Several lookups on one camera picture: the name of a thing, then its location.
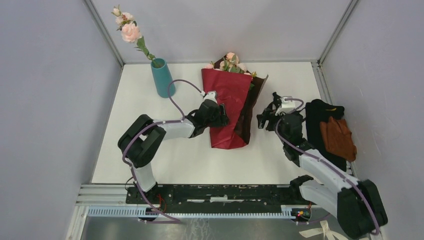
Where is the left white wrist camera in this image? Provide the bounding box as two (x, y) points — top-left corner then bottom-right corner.
(201, 91), (218, 104)

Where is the pink flower stem in vase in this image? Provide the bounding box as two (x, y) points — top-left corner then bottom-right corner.
(111, 5), (156, 62)

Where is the white paper strip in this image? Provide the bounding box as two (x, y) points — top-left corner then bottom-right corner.
(299, 220), (348, 240)

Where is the white slotted cable duct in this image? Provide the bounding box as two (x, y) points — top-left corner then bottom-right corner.
(86, 206), (295, 220)

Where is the orange cloth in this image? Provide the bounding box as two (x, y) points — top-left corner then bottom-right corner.
(319, 116), (357, 162)

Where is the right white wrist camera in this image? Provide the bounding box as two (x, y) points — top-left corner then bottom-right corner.
(278, 96), (296, 115)

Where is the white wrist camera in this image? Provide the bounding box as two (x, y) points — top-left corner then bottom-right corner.
(201, 91), (218, 104)
(278, 96), (296, 115)

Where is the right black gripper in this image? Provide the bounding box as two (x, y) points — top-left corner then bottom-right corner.
(256, 108), (289, 145)

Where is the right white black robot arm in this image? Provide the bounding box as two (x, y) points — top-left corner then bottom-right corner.
(257, 92), (388, 239)

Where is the black cloth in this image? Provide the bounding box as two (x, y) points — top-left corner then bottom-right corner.
(305, 99), (347, 171)

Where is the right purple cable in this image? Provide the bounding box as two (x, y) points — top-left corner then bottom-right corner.
(274, 97), (381, 237)

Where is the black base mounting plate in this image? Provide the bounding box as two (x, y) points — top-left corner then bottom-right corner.
(125, 184), (316, 214)

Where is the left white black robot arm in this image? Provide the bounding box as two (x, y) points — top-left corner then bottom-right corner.
(117, 99), (229, 204)

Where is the teal ceramic vase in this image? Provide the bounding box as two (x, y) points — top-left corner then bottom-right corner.
(150, 58), (176, 98)

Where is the red paper bouquet wrapper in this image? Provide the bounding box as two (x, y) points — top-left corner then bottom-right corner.
(201, 57), (268, 150)

